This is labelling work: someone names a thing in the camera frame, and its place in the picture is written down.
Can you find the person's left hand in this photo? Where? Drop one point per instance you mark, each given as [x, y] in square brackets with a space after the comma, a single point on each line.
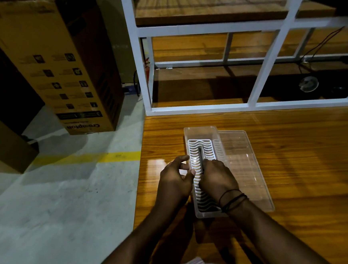
[172, 183]

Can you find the person's right hand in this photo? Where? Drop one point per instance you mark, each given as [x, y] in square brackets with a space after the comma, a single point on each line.
[216, 179]

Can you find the person's right fingers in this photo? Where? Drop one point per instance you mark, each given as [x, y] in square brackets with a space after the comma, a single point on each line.
[213, 162]

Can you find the person's left thumb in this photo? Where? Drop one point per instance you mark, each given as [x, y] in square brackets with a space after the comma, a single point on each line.
[189, 175]

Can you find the person's right forearm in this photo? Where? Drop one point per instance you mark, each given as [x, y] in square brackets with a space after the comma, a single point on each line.
[269, 237]

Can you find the person's left forearm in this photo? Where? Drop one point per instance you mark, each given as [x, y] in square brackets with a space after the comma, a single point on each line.
[140, 244]

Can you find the white wavy drain insert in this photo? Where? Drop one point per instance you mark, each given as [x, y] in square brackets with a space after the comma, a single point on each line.
[206, 147]

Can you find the clear plastic container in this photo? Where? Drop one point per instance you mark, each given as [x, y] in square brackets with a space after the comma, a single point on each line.
[201, 132]

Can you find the clear plastic lid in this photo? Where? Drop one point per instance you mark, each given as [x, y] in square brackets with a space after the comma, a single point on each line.
[246, 166]

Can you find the black thread wristband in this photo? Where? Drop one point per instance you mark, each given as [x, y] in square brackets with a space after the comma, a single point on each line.
[232, 200]

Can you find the red fire extinguisher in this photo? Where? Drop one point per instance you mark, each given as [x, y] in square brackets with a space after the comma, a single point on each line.
[147, 69]

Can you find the thick wooden board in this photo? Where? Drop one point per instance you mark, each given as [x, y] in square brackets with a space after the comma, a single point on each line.
[212, 4]

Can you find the large brown cardboard box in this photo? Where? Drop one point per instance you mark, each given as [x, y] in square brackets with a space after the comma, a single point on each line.
[50, 56]

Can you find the small brown cardboard box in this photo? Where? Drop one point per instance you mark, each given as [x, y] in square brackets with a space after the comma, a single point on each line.
[3, 143]

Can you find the wooden table behind frame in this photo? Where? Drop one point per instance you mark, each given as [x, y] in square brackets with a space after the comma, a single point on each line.
[194, 83]

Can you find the white metal frame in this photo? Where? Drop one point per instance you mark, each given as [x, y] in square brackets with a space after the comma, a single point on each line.
[271, 50]

